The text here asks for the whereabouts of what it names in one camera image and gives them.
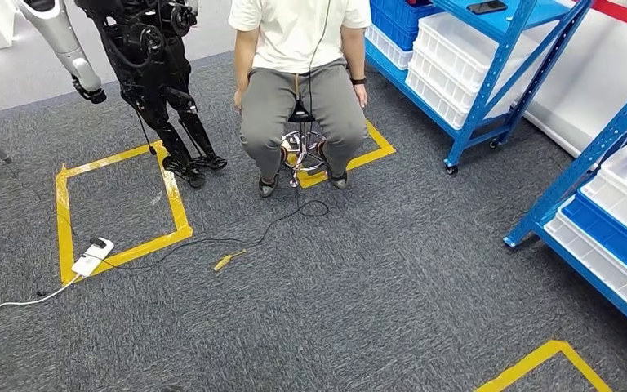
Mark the blue metal shelf rack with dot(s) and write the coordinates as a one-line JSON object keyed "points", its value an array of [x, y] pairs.
{"points": [[488, 81], [578, 167]]}

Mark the black smartphone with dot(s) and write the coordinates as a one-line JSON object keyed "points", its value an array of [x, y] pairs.
{"points": [[486, 7]]}

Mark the yellow screwdriver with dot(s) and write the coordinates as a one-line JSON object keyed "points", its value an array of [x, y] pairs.
{"points": [[228, 261]]}

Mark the small white charger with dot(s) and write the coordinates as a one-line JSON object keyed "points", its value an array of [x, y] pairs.
{"points": [[156, 198]]}

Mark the black wristwatch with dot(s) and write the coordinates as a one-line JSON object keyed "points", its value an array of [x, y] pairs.
{"points": [[358, 81]]}

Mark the blue plastic bin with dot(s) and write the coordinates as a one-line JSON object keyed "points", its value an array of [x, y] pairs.
{"points": [[611, 238], [394, 21]]}

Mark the person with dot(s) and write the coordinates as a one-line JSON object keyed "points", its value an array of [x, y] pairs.
{"points": [[292, 32]]}

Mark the person's left hand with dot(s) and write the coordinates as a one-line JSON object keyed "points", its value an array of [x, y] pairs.
{"points": [[360, 96]]}

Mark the person's left forearm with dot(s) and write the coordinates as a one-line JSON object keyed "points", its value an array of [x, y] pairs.
{"points": [[354, 54]]}

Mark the person's right forearm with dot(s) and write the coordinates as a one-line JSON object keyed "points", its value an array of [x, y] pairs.
{"points": [[245, 59]]}

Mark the yellow floor tape square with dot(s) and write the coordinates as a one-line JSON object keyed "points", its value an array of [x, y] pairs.
{"points": [[64, 227], [530, 361], [378, 142]]}

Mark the white power strip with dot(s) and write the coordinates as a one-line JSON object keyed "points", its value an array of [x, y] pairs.
{"points": [[92, 259]]}

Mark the black humanoid robot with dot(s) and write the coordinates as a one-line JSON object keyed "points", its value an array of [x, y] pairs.
{"points": [[146, 65]]}

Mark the chrome stool black seat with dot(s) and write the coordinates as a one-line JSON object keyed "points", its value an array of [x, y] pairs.
{"points": [[301, 115]]}

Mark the person's right hand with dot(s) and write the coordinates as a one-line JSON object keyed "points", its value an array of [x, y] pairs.
{"points": [[238, 100]]}

